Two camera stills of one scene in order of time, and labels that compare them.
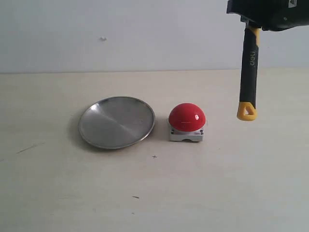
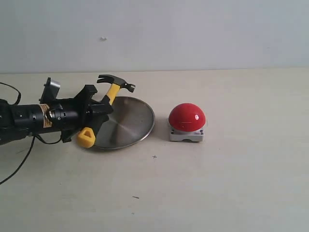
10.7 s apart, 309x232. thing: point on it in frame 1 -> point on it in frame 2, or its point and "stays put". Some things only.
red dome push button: [187, 121] stays put
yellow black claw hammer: [247, 110] -> [87, 137]
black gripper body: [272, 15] -> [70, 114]
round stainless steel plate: [116, 122] stays put
